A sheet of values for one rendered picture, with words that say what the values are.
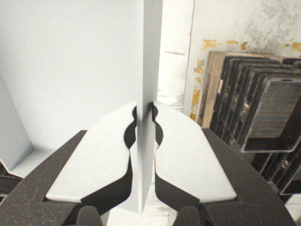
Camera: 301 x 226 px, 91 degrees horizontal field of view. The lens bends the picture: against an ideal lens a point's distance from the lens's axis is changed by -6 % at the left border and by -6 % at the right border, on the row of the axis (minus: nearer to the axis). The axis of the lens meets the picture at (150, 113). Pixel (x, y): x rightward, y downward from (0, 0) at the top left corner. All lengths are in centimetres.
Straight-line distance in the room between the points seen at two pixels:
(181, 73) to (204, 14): 77
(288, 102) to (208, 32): 64
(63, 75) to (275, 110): 97
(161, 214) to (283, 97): 91
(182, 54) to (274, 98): 61
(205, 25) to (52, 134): 113
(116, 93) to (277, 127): 101
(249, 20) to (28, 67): 128
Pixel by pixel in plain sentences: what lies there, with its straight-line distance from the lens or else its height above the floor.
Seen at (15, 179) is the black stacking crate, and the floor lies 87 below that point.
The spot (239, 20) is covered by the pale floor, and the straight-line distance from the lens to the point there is 131.
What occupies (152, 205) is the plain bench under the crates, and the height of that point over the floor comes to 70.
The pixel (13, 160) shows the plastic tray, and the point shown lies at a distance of 30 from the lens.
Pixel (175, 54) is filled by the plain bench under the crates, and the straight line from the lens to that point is 49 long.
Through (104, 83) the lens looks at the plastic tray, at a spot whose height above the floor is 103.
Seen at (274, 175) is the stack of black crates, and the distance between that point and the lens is 143.
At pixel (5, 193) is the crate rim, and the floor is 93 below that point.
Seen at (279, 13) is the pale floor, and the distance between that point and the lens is 145.
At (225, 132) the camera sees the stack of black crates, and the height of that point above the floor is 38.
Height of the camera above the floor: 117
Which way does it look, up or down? 59 degrees down
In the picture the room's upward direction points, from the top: 179 degrees counter-clockwise
